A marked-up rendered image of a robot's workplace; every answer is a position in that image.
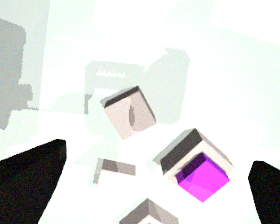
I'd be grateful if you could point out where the green button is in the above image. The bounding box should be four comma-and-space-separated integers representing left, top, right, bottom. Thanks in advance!
119, 198, 180, 224

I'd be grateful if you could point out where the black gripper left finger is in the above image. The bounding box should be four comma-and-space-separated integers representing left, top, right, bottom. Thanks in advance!
0, 139, 68, 224

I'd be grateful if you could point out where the purple button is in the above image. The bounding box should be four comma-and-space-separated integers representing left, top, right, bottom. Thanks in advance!
160, 128, 237, 202

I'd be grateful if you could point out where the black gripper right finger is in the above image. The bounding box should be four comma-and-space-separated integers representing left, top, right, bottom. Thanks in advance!
248, 160, 280, 224

